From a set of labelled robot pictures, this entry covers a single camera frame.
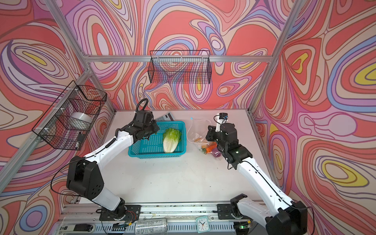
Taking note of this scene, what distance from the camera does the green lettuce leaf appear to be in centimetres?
92

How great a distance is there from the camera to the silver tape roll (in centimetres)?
71

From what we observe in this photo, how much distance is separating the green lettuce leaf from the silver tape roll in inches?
16.8

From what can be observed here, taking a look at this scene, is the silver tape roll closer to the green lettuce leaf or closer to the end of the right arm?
the green lettuce leaf

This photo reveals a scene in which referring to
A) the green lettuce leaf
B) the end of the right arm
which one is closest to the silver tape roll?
the green lettuce leaf
